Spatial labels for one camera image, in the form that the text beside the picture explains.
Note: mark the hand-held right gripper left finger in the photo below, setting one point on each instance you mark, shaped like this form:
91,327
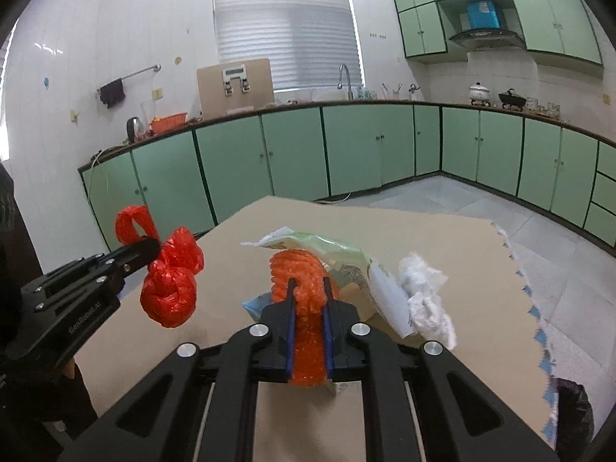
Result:
289,341

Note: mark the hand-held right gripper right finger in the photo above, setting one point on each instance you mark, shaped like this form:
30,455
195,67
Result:
328,341

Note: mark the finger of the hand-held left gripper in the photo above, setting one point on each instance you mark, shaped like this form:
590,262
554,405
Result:
137,267
139,249

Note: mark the orange foam net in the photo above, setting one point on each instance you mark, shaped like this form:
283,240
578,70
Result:
308,346

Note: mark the red plastic bag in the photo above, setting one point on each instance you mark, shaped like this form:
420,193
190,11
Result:
168,293

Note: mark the white green snack packet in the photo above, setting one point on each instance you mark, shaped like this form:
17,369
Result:
337,250

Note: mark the white plastic bag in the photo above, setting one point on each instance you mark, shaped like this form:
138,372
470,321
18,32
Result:
423,308

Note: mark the trash bin with black bag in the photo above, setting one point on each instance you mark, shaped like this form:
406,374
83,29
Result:
572,414

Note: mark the person's left forearm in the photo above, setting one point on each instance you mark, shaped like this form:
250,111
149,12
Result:
29,404

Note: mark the person's left hand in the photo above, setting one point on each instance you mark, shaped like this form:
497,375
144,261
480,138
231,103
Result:
70,370

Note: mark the pale blue wrapper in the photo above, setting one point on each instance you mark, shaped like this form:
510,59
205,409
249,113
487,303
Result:
255,305

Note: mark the metal kettle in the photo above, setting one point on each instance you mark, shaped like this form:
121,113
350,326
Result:
134,130

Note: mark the orange plastic basket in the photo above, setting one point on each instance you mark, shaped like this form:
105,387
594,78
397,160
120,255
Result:
168,124

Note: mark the clear plastic jug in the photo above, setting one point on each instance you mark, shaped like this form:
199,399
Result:
148,115

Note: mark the dark towel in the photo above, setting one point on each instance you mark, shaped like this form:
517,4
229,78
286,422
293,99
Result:
112,94

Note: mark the cardboard board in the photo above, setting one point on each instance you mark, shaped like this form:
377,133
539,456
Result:
209,91

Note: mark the green base cabinets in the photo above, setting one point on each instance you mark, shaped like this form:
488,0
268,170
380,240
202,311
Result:
365,144

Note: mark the white blue-trimmed table cover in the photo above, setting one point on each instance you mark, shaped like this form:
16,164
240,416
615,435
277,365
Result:
546,351

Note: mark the utensil holder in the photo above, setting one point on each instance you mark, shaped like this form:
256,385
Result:
392,92

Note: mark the white window blind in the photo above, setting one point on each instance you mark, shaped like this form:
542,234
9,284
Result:
288,33

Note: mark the metal kitchen faucet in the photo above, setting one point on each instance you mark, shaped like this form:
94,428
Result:
345,72

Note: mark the white cooking pot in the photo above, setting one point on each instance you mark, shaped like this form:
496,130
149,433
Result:
480,92

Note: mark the black wok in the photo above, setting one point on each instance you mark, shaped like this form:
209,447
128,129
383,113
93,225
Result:
511,98

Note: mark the glass jar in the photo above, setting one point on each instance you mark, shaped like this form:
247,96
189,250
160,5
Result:
554,110
532,105

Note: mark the range hood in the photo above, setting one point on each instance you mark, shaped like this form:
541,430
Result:
486,38

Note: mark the metal towel rail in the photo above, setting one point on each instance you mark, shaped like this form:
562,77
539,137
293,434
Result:
139,72

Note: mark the green wall cabinets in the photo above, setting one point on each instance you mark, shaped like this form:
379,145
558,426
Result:
553,19

